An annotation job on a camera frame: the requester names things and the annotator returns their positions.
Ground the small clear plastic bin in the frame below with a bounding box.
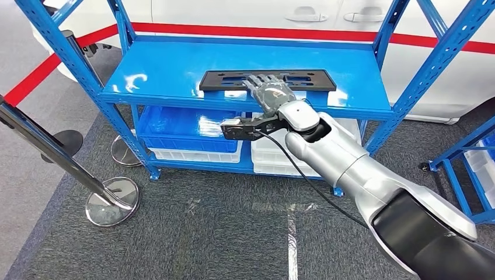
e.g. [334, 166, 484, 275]
[463, 146, 495, 209]

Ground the black plastic car part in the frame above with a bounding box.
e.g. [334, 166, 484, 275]
[198, 69, 337, 93]

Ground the white car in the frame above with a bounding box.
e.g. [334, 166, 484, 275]
[30, 0, 495, 125]

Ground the blue metal shelf rack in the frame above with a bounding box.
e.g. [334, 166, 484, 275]
[15, 0, 495, 198]

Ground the small blue plastic bin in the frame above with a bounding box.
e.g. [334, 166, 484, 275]
[479, 133, 495, 152]

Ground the clear floor tape mark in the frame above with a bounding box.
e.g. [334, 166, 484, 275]
[288, 204, 299, 280]

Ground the white plastic bin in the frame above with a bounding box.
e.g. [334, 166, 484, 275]
[148, 141, 243, 164]

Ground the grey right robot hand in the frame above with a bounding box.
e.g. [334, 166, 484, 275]
[242, 74, 298, 118]

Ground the red barrier belt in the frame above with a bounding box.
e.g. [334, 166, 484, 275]
[131, 22, 495, 55]
[3, 23, 120, 107]

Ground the chrome stanchion post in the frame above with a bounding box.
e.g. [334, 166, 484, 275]
[64, 30, 145, 167]
[0, 96, 141, 228]

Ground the blue wheeled rack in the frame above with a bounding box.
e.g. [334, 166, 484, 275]
[419, 115, 495, 226]

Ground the black stanchion post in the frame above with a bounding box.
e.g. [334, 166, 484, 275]
[40, 129, 84, 164]

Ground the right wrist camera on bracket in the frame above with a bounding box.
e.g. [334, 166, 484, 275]
[220, 117, 289, 142]

